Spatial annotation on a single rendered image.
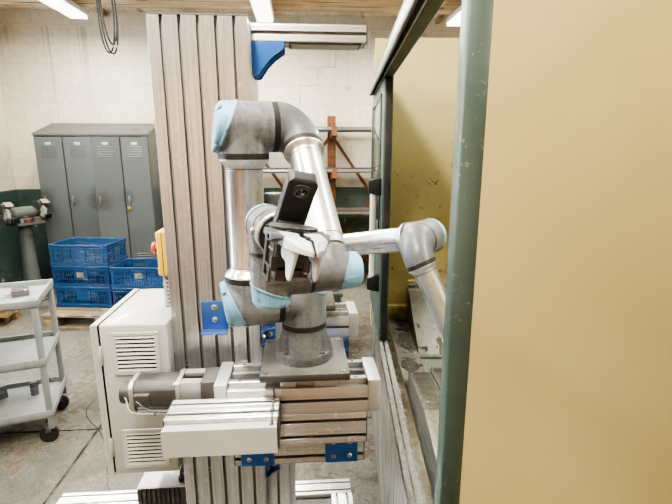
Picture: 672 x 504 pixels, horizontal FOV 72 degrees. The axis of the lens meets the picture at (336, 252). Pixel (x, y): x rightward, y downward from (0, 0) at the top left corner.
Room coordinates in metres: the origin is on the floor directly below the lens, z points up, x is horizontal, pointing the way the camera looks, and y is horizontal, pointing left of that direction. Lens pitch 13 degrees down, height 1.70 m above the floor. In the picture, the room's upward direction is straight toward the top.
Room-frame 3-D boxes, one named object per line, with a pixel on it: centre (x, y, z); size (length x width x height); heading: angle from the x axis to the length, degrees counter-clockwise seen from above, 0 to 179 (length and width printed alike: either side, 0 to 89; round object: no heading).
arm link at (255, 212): (0.84, 0.13, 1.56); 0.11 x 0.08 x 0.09; 19
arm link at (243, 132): (1.09, 0.21, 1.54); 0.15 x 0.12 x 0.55; 109
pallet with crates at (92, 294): (4.52, 2.21, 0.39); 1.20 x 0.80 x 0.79; 87
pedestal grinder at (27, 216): (5.09, 3.50, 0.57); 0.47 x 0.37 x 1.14; 154
